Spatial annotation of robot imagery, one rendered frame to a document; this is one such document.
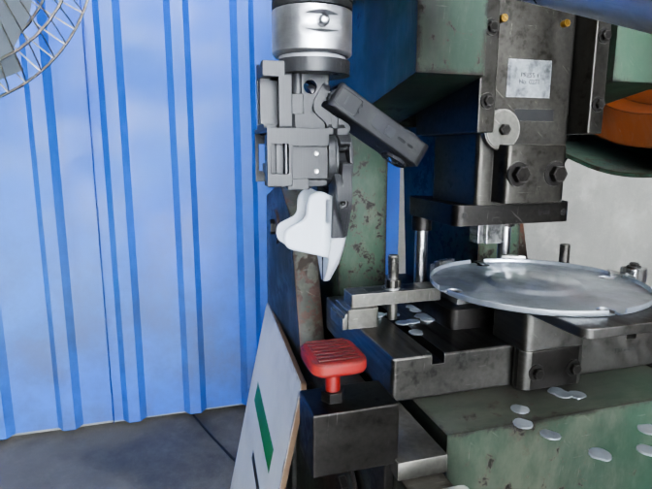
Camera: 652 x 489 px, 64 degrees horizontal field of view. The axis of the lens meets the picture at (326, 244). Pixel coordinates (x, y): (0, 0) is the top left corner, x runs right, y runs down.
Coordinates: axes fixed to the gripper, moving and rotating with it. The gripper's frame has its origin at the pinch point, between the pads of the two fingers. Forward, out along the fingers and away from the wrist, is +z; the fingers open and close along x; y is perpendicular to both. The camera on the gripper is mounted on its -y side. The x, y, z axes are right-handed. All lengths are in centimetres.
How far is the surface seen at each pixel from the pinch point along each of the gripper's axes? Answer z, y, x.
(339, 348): 8.9, -0.8, 0.1
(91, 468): 85, 43, -110
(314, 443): 17.5, 2.7, 3.2
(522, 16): -29.7, -31.3, -14.5
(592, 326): 6.9, -27.5, 6.4
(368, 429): 16.8, -3.0, 3.2
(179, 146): -12, 12, -132
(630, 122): -17, -66, -28
